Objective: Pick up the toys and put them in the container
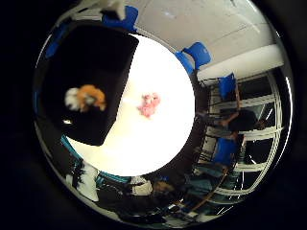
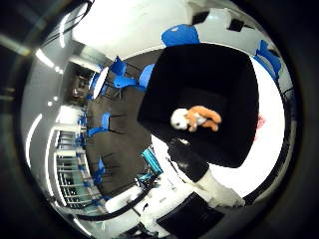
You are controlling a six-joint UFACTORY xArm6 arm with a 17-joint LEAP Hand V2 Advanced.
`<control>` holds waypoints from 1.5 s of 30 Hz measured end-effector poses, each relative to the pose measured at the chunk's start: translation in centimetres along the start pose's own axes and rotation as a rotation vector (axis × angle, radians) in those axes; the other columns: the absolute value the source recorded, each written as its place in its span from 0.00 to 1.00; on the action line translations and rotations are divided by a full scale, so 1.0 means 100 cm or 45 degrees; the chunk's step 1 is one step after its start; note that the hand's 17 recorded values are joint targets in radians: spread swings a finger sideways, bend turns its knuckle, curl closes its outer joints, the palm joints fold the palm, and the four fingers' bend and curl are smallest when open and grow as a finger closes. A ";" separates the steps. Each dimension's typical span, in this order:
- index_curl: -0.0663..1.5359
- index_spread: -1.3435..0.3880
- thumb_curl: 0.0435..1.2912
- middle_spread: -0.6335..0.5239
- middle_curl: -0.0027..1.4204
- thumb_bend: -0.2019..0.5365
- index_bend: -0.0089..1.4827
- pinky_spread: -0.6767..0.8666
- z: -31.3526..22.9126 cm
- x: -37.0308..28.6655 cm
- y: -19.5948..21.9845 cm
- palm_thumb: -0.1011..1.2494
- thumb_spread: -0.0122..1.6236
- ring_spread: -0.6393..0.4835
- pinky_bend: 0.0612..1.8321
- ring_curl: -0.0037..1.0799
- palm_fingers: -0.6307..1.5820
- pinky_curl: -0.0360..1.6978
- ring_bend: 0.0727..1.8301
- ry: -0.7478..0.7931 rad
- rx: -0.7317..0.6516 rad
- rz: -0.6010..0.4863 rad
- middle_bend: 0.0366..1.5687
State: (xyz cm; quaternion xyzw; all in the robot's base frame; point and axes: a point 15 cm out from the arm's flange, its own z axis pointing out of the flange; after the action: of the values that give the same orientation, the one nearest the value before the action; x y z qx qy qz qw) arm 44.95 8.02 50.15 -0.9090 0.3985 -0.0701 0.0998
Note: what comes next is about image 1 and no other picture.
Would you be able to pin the pink plush toy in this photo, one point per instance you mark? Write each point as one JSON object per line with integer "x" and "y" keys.
{"x": 148, "y": 105}

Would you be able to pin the orange and white fox plush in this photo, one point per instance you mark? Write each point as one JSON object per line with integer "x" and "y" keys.
{"x": 89, "y": 97}

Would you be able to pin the black fabric container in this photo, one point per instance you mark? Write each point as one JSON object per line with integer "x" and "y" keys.
{"x": 89, "y": 54}

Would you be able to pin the person wearing white mask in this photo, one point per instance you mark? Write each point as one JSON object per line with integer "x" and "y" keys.
{"x": 144, "y": 188}

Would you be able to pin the blue plastic chair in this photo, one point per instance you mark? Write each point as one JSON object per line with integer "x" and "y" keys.
{"x": 225, "y": 150}
{"x": 126, "y": 19}
{"x": 198, "y": 54}
{"x": 227, "y": 84}

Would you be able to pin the teal striped rack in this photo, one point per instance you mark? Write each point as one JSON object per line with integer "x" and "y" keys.
{"x": 110, "y": 177}

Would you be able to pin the person in dark clothes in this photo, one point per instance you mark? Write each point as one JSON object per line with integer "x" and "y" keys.
{"x": 243, "y": 121}

